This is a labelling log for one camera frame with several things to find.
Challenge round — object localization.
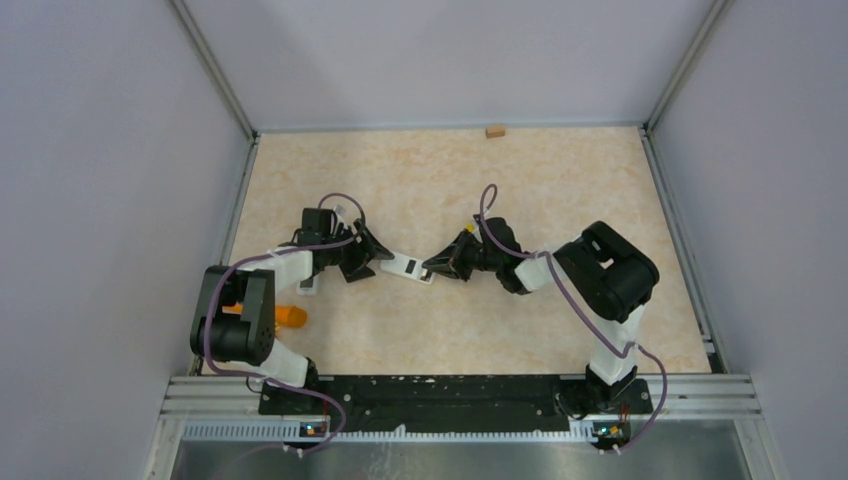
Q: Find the white remote control back up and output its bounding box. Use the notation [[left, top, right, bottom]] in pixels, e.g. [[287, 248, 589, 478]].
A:
[[379, 253, 434, 285]]

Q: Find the white remote with buttons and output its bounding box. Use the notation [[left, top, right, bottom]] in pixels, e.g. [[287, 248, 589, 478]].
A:
[[296, 276, 319, 296]]

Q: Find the aluminium frame post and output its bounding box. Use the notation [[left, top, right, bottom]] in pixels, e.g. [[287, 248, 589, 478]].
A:
[[643, 0, 735, 136], [167, 0, 257, 142]]

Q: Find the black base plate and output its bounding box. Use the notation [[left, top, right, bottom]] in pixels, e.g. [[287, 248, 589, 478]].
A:
[[258, 375, 654, 433]]

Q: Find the white cable duct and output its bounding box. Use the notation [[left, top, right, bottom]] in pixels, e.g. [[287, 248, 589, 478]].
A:
[[181, 420, 625, 446]]

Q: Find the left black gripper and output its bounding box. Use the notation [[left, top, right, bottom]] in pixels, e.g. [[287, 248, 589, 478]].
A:
[[322, 218, 393, 282]]

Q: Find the orange cone toy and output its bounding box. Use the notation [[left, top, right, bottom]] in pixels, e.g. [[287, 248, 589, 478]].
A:
[[221, 303, 308, 335]]

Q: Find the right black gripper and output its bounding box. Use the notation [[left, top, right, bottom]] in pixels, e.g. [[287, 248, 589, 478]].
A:
[[424, 229, 502, 283]]

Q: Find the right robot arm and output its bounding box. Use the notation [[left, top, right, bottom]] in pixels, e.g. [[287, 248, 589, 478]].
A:
[[423, 216, 660, 412]]

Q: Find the right aluminium frame post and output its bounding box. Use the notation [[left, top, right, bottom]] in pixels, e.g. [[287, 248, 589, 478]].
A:
[[643, 0, 735, 136]]

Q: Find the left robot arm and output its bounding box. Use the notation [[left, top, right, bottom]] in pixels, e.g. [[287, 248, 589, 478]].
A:
[[189, 208, 394, 414]]

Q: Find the left aluminium frame post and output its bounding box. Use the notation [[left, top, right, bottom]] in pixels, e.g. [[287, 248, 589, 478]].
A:
[[167, 0, 257, 142]]

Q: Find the brown wooden block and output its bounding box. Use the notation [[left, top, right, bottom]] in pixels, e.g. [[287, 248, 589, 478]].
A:
[[485, 125, 506, 139]]

